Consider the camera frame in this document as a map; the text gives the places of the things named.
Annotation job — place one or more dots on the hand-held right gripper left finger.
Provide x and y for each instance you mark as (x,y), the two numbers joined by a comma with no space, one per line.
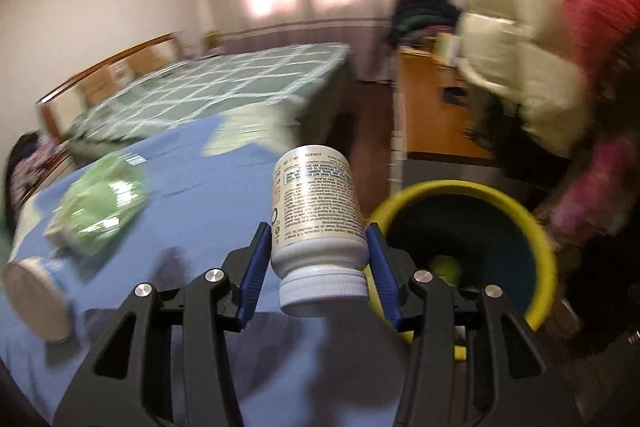
(255,267)

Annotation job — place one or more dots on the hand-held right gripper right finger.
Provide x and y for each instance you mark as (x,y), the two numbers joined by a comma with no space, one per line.
(382,267)

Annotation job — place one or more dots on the white pill bottle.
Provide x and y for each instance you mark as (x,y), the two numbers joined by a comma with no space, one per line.
(315,207)

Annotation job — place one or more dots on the yellow bin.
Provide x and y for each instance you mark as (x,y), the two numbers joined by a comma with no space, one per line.
(475,227)

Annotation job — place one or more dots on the yellow green ball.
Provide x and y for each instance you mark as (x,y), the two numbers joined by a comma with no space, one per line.
(445,271)

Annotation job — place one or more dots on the blue printed tablecloth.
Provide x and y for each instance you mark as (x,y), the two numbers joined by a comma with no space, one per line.
(190,187)

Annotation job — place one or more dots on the wooden desk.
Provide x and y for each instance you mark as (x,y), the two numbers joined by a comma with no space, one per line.
(430,107)

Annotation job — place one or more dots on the green plastic package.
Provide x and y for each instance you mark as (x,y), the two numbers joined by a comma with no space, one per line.
(95,207)

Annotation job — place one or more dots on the green plaid duvet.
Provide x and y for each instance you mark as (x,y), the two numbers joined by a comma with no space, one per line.
(225,82)

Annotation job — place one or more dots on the white paper tub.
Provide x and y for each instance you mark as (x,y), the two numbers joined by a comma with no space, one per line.
(35,297)

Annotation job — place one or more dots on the pink garment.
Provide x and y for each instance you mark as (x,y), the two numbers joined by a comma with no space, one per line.
(600,177)

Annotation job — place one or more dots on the wooden bed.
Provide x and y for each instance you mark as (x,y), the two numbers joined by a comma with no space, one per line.
(125,62)

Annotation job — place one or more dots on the cream puffer jacket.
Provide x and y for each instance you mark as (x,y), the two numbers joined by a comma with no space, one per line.
(520,57)

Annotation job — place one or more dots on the pile of dark clothes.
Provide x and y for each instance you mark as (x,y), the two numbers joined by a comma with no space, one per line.
(420,17)

